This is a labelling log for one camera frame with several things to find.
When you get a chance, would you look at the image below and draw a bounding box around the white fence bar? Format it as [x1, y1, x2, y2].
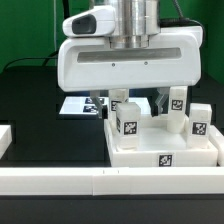
[0, 125, 12, 159]
[0, 167, 224, 196]
[209, 126, 224, 167]

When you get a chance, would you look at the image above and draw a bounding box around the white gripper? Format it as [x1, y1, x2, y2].
[57, 4, 203, 119]

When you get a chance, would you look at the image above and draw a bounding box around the black cable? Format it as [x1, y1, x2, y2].
[2, 49, 61, 72]

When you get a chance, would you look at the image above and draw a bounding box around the white right fence bar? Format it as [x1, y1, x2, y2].
[209, 126, 224, 167]

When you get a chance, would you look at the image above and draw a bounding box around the white left fence bar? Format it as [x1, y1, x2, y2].
[0, 125, 12, 159]

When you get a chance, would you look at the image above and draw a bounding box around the white front fence bar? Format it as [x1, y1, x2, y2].
[0, 167, 224, 196]

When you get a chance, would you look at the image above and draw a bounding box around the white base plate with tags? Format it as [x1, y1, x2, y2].
[59, 96, 151, 115]

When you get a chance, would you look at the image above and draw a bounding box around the white square tabletop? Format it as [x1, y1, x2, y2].
[104, 115, 218, 167]

